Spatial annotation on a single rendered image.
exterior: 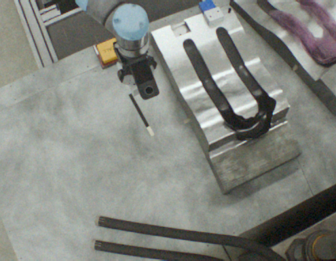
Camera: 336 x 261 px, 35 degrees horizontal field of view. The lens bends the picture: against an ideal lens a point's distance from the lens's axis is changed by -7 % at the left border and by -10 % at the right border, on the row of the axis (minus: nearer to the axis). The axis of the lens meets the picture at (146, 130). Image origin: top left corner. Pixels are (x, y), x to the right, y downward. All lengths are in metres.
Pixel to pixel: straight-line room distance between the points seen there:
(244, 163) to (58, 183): 0.53
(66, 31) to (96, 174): 0.96
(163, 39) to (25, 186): 0.58
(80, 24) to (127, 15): 1.23
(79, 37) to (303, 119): 1.11
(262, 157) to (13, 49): 1.48
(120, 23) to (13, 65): 1.49
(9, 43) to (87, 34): 0.47
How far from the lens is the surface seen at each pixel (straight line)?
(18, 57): 2.67
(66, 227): 1.62
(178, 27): 1.70
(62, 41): 2.43
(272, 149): 1.61
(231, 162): 1.58
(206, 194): 1.62
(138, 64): 1.38
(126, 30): 1.21
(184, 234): 1.52
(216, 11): 1.67
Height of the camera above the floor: 2.40
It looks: 75 degrees down
